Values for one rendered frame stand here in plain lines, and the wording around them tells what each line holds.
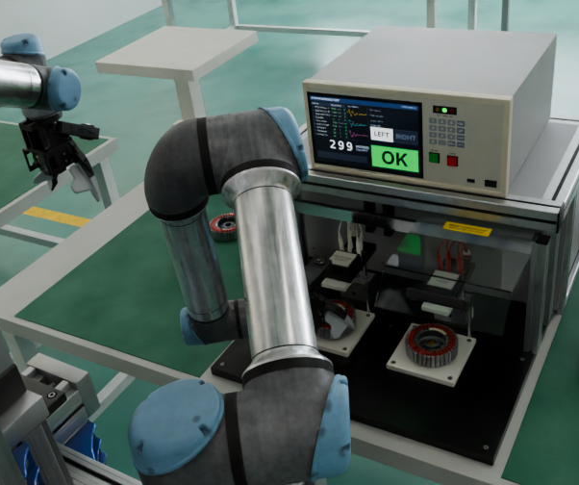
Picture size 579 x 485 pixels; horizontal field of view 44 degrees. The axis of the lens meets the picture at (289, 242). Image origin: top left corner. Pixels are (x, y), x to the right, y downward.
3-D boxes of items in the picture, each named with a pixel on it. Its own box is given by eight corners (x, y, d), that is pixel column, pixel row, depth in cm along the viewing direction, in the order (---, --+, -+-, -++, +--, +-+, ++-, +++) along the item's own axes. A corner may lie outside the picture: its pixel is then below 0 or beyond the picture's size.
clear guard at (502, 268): (501, 338, 125) (503, 311, 122) (374, 307, 137) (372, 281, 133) (546, 240, 148) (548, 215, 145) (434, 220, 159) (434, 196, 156)
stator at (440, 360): (443, 375, 150) (443, 362, 148) (396, 358, 157) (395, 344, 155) (466, 344, 158) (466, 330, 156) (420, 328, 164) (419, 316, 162)
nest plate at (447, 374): (453, 387, 149) (453, 383, 148) (386, 369, 156) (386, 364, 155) (476, 343, 159) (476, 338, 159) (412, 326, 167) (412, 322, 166)
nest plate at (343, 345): (347, 357, 160) (347, 353, 160) (289, 341, 167) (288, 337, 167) (374, 317, 171) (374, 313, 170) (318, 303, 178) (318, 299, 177)
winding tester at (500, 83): (505, 197, 143) (510, 100, 132) (311, 168, 163) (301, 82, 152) (551, 118, 170) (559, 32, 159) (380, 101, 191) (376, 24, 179)
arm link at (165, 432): (148, 453, 96) (124, 378, 88) (249, 438, 96) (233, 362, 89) (141, 532, 86) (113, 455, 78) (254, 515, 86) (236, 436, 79)
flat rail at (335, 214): (539, 257, 142) (540, 244, 141) (269, 207, 171) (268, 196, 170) (540, 254, 143) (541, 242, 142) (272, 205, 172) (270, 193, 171)
